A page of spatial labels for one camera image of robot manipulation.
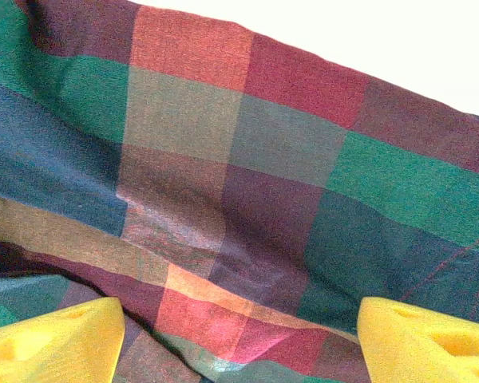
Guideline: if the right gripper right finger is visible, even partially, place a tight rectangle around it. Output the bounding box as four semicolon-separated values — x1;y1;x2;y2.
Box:
356;295;479;383

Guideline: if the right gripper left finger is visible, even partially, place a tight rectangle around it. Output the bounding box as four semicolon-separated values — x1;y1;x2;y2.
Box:
0;296;126;383

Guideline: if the multicolour plaid long sleeve shirt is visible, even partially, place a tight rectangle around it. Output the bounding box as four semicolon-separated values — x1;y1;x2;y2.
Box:
0;0;479;383

